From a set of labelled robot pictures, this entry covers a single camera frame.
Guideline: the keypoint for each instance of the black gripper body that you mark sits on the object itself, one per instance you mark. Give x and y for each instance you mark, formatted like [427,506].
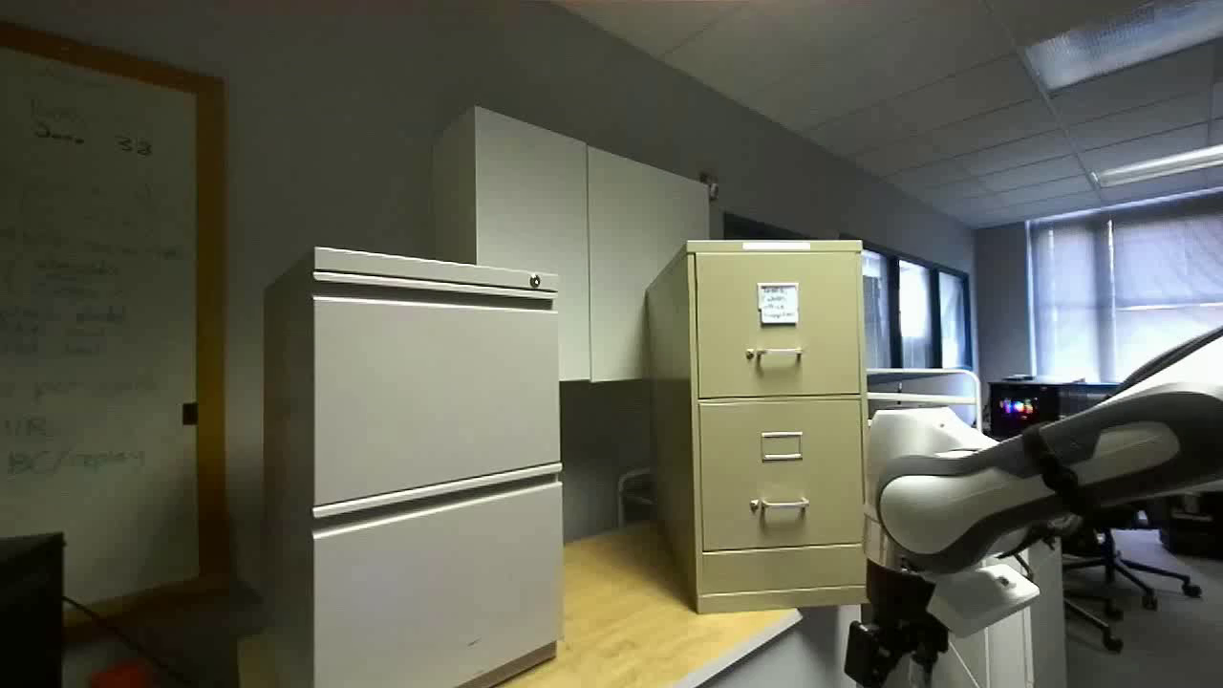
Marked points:
[896,619]

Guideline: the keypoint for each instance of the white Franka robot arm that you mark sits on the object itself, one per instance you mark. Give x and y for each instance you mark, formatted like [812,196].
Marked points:
[1017,480]

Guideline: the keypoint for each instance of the beige metal filing cabinet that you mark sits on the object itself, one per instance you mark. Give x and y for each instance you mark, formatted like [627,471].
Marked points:
[667,422]

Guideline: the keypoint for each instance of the beige drawer with paper label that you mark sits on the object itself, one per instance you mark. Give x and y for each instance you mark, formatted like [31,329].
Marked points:
[728,317]

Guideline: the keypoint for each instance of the grey lateral filing cabinet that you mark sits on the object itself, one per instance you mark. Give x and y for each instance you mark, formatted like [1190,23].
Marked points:
[423,406]

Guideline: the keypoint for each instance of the black office chair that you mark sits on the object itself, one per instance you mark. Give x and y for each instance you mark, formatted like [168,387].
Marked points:
[1121,558]

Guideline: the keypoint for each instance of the lit computer monitor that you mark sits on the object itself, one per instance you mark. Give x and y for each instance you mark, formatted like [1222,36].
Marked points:
[1022,406]

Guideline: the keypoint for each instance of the dark interior window row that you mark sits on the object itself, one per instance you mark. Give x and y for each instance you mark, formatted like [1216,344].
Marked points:
[915,312]

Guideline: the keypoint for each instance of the white paper label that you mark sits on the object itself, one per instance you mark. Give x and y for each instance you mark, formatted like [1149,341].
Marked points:
[779,304]

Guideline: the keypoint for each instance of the window with blinds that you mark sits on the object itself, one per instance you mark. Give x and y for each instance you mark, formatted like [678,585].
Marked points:
[1121,301]

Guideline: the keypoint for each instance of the narrow ceiling light strip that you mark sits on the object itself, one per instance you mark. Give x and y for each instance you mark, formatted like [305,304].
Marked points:
[1158,165]

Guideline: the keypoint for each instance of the large ceiling light panel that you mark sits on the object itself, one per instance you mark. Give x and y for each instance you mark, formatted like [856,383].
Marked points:
[1121,41]

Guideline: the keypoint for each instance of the red object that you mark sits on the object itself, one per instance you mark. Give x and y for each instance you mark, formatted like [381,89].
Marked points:
[124,673]

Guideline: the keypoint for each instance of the wood-framed whiteboard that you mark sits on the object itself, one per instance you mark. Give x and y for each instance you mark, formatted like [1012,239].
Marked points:
[101,317]

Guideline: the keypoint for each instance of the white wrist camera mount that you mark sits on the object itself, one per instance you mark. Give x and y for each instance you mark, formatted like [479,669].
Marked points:
[989,595]

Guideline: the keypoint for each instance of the white wall cabinet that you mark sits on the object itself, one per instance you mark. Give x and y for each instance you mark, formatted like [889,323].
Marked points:
[576,241]

